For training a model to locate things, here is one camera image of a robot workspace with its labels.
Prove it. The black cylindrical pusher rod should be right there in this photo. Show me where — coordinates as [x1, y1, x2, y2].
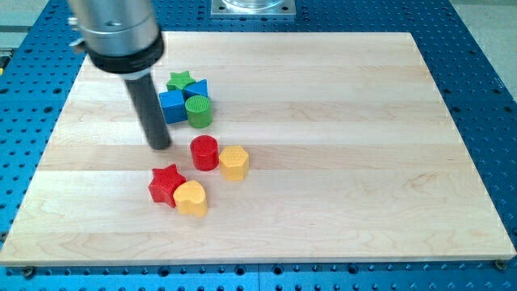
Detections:
[123, 71, 171, 150]

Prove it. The yellow hexagon block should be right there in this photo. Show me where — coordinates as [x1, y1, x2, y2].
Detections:
[219, 145, 250, 181]

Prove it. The yellow heart block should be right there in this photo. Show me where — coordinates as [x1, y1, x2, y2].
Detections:
[173, 180, 208, 217]

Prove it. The green star block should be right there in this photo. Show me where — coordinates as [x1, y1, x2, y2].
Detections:
[166, 70, 195, 91]

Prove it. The blue cube block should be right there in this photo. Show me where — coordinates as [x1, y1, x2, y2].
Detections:
[158, 90, 187, 124]

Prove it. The blue triangle block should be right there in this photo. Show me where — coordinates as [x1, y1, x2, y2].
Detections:
[183, 79, 208, 100]

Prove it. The green cylinder block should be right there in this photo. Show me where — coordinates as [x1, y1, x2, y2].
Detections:
[185, 95, 212, 129]

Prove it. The red cylinder block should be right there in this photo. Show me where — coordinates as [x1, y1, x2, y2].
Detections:
[190, 135, 219, 171]

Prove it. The red star block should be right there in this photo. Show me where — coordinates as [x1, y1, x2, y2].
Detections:
[148, 164, 187, 208]

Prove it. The blue perforated metal base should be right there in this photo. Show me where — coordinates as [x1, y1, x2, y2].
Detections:
[1, 1, 516, 290]

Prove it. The silver robot mounting plate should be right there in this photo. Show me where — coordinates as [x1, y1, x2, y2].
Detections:
[211, 0, 296, 19]

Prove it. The light wooden board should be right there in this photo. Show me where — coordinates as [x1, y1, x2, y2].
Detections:
[1, 32, 516, 266]

